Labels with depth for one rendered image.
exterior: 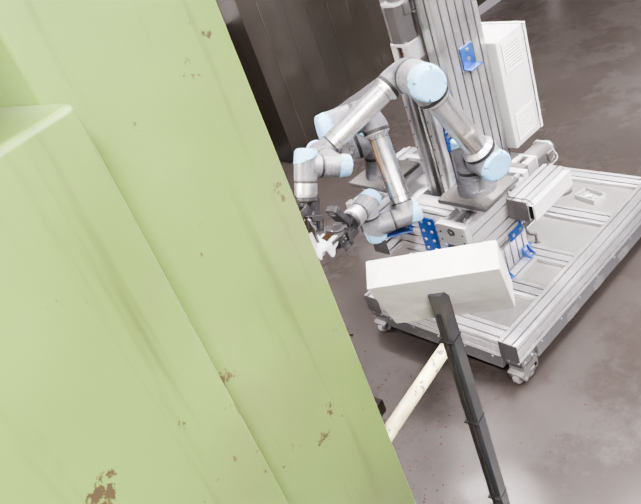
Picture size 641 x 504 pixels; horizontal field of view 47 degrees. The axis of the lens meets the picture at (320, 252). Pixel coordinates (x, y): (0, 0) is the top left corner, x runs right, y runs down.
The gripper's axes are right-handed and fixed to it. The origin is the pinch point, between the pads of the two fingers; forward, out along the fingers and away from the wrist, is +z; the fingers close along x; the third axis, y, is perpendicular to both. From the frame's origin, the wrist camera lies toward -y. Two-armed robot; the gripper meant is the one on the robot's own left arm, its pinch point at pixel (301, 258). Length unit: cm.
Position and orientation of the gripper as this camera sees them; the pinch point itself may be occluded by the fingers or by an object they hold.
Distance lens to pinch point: 238.4
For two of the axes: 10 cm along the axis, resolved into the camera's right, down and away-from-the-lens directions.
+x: -7.7, -1.0, 6.3
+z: 0.0, 9.9, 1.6
